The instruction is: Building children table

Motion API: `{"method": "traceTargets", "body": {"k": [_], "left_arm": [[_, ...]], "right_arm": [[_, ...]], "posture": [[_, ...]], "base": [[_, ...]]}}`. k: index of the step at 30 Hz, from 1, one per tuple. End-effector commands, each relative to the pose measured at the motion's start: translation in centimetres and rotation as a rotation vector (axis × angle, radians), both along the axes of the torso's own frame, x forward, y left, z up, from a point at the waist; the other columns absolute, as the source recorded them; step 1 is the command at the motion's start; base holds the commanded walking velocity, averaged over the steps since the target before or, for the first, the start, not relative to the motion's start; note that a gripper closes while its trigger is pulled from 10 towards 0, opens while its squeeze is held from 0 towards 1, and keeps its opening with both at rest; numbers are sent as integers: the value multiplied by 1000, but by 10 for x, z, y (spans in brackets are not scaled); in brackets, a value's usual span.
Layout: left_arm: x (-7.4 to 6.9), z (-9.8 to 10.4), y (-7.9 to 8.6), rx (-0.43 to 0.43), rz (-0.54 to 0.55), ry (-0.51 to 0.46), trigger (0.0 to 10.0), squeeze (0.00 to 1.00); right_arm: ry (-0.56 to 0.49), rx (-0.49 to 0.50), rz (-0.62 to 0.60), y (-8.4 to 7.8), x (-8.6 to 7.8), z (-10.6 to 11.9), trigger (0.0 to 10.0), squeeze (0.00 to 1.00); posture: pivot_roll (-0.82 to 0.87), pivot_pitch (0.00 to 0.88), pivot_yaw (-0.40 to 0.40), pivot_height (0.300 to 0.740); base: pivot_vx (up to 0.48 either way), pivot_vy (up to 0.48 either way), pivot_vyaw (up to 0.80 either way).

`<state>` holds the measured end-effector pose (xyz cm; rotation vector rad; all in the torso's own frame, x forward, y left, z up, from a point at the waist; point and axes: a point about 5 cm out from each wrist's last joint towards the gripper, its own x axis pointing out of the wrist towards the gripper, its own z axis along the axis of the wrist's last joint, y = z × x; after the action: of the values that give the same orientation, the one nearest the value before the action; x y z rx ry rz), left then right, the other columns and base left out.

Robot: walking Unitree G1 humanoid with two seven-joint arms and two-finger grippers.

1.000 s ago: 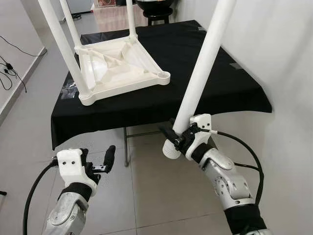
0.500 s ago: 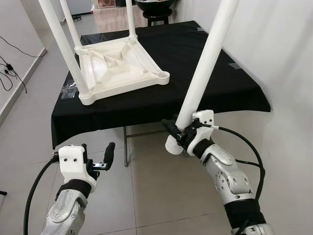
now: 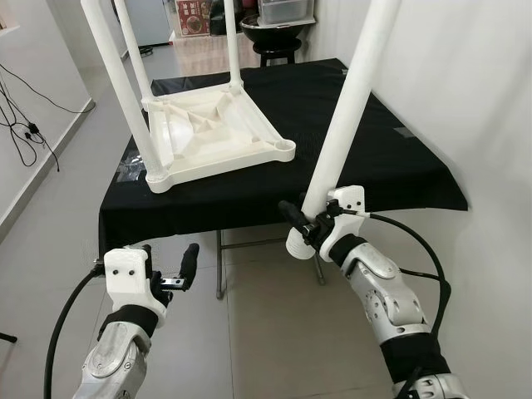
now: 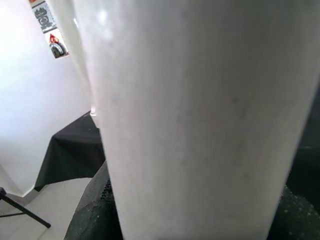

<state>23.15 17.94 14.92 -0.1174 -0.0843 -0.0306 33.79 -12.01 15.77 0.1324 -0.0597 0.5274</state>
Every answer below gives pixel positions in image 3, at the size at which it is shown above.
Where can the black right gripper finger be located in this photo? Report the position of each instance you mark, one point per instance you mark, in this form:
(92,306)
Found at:
(295,219)

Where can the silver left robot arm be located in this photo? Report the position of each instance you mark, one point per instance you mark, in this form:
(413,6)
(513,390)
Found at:
(116,357)

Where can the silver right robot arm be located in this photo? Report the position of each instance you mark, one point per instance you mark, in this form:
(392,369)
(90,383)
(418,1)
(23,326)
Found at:
(391,307)

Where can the white plastic children table top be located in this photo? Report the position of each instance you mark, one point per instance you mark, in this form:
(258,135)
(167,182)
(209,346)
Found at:
(216,133)

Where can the crumpled clear plastic sheet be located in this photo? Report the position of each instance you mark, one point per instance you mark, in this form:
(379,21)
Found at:
(131,169)

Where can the black tablecloth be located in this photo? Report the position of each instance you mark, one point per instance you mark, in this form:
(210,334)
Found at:
(391,174)

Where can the clear tape piece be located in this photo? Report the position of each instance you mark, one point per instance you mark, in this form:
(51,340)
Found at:
(403,132)

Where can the black metal floor stand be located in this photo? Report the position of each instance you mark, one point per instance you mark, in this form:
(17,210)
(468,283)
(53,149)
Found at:
(7,337)

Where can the beige table cover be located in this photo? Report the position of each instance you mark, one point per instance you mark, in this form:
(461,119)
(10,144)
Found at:
(199,54)

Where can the red print carton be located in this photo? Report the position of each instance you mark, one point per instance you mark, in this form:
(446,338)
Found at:
(194,17)

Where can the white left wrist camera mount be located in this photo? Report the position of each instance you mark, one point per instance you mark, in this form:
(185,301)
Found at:
(129,278)

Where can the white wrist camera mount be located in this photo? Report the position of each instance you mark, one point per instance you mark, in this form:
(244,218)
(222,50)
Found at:
(347,201)
(129,278)

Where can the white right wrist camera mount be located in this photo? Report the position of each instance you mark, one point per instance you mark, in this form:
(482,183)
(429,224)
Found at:
(347,201)

